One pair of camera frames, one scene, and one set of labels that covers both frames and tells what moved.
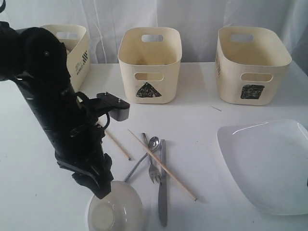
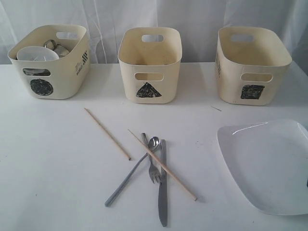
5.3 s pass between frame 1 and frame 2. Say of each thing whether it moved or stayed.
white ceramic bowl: moved
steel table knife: stayed
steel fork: stayed
